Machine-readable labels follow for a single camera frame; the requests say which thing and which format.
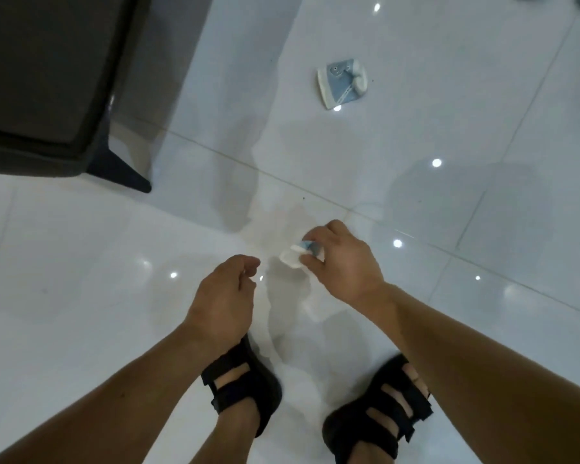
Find person's left hand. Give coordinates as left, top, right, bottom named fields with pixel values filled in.
left=182, top=254, right=262, bottom=347

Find person's right hand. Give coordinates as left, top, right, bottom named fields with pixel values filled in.
left=299, top=219, right=386, bottom=311

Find small white baby shoe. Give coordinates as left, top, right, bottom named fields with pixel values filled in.
left=279, top=240, right=325, bottom=272

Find person's right forearm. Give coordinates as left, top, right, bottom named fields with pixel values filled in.
left=353, top=283, right=580, bottom=464

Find person's left forearm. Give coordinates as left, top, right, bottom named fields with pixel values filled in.
left=0, top=321, right=242, bottom=464

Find person's left leg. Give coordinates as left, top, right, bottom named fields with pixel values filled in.
left=189, top=362, right=262, bottom=464

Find person's leg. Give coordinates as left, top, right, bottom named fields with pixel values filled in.
left=346, top=362, right=428, bottom=464
left=189, top=362, right=262, bottom=464

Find blue baby sneaker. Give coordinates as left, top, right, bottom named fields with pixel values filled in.
left=316, top=59, right=369, bottom=111

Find person's right leg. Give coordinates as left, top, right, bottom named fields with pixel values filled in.
left=346, top=362, right=428, bottom=464

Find dark grey sofa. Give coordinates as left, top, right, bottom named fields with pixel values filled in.
left=0, top=0, right=214, bottom=194

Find black strap sandal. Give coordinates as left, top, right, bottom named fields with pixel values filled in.
left=322, top=353, right=435, bottom=464
left=201, top=333, right=283, bottom=439

